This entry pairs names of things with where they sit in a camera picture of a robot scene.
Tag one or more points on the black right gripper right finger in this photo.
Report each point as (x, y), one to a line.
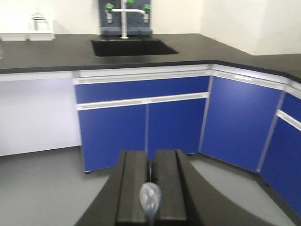
(172, 207)

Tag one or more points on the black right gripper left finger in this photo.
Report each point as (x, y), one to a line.
(135, 174)

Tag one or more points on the clear plastic pipette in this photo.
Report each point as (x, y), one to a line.
(150, 196)

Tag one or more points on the blue lab cabinet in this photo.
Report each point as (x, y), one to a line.
(252, 121)

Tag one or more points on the black lab sink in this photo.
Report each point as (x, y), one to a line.
(116, 48)

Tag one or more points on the white lab faucet green knobs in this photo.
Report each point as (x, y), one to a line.
(125, 14)

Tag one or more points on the white storage bin right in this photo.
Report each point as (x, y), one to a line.
(43, 33)

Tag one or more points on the glass flask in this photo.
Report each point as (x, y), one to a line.
(39, 21)

